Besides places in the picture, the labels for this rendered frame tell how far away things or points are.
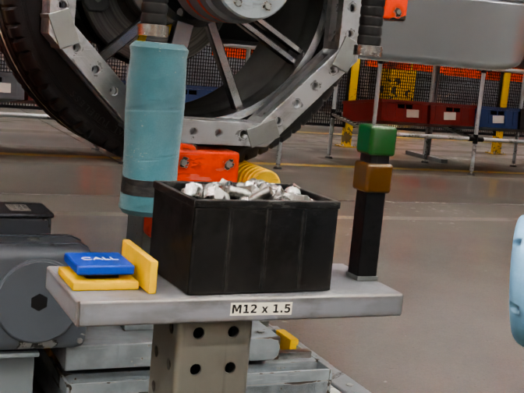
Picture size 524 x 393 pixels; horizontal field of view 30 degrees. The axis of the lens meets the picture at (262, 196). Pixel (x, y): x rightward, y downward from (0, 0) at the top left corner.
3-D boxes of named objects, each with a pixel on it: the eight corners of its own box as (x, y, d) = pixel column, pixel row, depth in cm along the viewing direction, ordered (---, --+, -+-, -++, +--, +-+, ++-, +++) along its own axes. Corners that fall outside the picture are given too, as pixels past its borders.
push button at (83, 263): (118, 269, 123) (119, 251, 123) (134, 283, 117) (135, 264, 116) (62, 269, 120) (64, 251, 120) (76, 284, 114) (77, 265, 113)
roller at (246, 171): (222, 178, 195) (224, 149, 194) (285, 206, 168) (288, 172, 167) (195, 177, 192) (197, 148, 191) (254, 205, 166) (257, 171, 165)
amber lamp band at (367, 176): (376, 189, 134) (379, 160, 134) (391, 194, 131) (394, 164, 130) (350, 188, 133) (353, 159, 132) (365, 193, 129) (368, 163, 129)
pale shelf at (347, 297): (340, 282, 142) (342, 262, 142) (402, 316, 127) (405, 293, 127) (44, 288, 125) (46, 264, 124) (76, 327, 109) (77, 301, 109)
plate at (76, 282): (120, 273, 124) (121, 265, 124) (139, 289, 117) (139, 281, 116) (57, 274, 120) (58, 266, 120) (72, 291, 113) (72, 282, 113)
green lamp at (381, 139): (380, 153, 134) (383, 124, 133) (395, 157, 130) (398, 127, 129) (354, 151, 132) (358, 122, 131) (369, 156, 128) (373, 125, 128)
